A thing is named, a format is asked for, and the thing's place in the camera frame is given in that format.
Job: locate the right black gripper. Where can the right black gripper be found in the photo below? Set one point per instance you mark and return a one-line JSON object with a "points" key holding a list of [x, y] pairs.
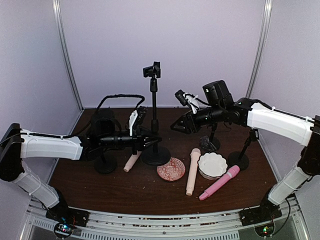
{"points": [[189, 121]]}

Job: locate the black crumpled object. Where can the black crumpled object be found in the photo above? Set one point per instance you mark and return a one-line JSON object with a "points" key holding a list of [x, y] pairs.
{"points": [[205, 144]]}

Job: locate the black mic stand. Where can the black mic stand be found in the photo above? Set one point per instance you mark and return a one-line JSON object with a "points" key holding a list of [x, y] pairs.
{"points": [[214, 141], [239, 158], [154, 155], [105, 164]]}

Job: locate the red patterned dish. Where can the red patterned dish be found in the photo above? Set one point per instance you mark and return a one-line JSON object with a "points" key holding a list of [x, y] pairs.
{"points": [[172, 171]]}

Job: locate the white scalloped bowl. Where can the white scalloped bowl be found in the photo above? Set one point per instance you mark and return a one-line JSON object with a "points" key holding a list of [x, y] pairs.
{"points": [[212, 166]]}

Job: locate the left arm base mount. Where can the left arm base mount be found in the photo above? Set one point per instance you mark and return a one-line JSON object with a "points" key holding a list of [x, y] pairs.
{"points": [[67, 222]]}

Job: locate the front aluminium rail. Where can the front aluminium rail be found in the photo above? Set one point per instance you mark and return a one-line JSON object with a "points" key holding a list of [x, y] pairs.
{"points": [[223, 225]]}

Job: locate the pink microphone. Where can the pink microphone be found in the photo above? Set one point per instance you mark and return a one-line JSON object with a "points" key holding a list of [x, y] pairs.
{"points": [[230, 174]]}

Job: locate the right aluminium frame post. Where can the right aluminium frame post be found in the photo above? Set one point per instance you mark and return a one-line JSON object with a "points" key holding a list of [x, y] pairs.
{"points": [[264, 30]]}

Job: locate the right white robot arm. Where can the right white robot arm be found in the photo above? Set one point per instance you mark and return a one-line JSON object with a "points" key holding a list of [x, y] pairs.
{"points": [[256, 114]]}

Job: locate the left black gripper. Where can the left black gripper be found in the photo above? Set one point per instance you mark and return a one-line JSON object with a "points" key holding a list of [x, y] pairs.
{"points": [[142, 140]]}

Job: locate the cream microphone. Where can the cream microphone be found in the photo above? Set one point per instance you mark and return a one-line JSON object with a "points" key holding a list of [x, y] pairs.
{"points": [[131, 161], [194, 158]]}

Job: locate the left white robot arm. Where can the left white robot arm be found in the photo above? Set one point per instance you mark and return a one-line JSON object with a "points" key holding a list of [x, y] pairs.
{"points": [[104, 132]]}

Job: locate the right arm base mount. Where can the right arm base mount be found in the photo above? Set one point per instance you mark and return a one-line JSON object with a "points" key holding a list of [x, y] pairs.
{"points": [[262, 220]]}

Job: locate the left aluminium frame post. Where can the left aluminium frame post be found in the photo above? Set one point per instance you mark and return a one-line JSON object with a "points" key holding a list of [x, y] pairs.
{"points": [[56, 4]]}

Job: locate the aluminium frame post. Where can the aluminium frame post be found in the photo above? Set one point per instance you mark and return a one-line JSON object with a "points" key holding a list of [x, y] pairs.
{"points": [[264, 30], [56, 4]]}

